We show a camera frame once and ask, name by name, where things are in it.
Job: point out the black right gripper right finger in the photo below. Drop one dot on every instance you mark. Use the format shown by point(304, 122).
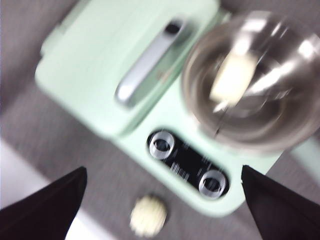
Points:
point(285, 212)

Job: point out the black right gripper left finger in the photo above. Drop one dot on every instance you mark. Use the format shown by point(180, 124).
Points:
point(37, 212)

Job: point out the pleated white steamed bun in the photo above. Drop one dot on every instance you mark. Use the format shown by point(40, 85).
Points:
point(148, 215)

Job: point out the smooth white steamed bun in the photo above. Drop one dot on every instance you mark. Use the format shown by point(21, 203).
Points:
point(233, 75)

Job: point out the silver black control knob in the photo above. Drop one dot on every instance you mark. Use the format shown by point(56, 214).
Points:
point(161, 145)
point(212, 184)

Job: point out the mint green multi cooker appliance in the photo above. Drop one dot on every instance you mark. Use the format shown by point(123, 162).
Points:
point(100, 62)

